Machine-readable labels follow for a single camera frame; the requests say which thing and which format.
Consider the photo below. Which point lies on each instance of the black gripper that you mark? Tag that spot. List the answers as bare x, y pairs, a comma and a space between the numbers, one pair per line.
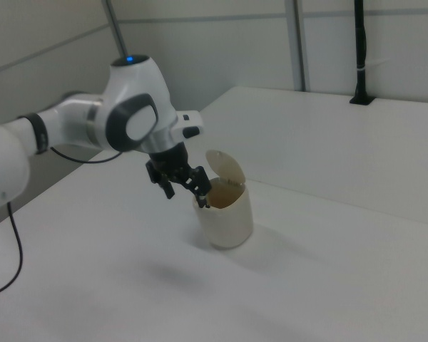
171, 156

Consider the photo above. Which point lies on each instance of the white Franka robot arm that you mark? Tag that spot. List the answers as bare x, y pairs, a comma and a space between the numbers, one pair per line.
135, 92

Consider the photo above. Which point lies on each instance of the small cream bin with lid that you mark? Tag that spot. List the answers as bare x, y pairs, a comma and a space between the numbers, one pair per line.
232, 224

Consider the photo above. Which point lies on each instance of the white zip tie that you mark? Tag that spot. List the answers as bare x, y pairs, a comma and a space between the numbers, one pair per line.
369, 64

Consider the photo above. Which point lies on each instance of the black pole with clamp base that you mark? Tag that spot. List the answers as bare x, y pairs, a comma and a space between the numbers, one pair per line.
360, 42

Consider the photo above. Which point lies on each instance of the grey partition post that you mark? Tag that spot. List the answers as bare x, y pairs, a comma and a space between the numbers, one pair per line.
299, 46
116, 28

